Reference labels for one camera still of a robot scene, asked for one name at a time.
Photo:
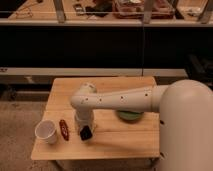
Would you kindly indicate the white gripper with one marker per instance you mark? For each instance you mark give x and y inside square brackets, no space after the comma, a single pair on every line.
[84,119]

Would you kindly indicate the black eraser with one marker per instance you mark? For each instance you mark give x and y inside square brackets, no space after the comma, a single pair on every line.
[85,133]

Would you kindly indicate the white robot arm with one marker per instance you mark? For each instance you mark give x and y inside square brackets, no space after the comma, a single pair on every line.
[185,108]

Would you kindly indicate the red brown sausage toy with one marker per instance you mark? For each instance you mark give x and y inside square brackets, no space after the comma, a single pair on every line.
[64,129]

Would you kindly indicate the wooden table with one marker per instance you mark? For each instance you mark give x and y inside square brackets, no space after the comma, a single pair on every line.
[113,138]

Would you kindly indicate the white paper cup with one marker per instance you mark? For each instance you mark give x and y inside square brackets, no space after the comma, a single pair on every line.
[46,131]

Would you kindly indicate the green plate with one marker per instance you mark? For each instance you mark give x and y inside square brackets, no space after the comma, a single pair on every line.
[129,116]

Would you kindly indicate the background workbench shelf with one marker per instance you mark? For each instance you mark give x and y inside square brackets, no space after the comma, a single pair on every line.
[110,13]

